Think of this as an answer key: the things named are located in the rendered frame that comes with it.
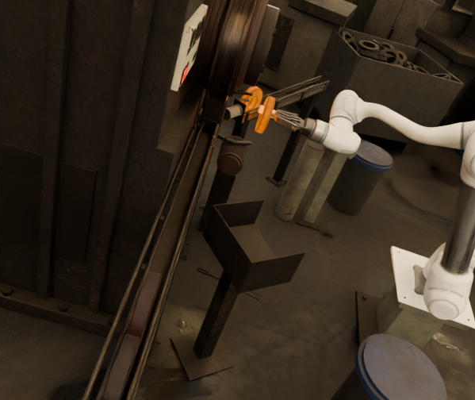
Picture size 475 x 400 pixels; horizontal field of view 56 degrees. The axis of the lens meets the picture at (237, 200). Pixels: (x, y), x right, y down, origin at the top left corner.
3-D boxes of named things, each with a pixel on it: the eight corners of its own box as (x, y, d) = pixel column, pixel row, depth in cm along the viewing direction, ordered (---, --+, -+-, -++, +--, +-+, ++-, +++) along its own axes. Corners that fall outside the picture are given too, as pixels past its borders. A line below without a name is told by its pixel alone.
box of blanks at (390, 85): (321, 138, 387) (361, 52, 344) (297, 95, 451) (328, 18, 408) (419, 157, 417) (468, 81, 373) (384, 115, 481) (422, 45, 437)
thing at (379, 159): (323, 210, 297) (350, 156, 273) (320, 184, 324) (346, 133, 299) (367, 224, 300) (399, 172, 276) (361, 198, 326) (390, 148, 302)
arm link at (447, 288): (464, 298, 189) (460, 334, 173) (423, 286, 196) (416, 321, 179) (522, 127, 149) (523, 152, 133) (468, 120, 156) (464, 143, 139)
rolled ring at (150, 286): (166, 259, 112) (153, 255, 112) (145, 321, 98) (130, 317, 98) (155, 301, 124) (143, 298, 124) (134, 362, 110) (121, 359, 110)
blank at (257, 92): (239, 119, 229) (244, 122, 228) (235, 100, 216) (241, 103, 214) (258, 99, 234) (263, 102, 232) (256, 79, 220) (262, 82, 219)
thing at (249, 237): (193, 394, 170) (251, 263, 129) (168, 337, 186) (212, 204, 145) (239, 378, 181) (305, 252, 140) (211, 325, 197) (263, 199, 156)
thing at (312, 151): (273, 217, 275) (305, 146, 245) (274, 205, 285) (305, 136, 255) (293, 223, 276) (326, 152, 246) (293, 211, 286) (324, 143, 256)
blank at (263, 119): (266, 106, 175) (273, 109, 176) (270, 89, 187) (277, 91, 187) (252, 137, 186) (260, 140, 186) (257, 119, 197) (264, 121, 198)
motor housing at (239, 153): (193, 233, 242) (220, 150, 212) (201, 209, 260) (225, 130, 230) (216, 240, 243) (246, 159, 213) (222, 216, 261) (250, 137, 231)
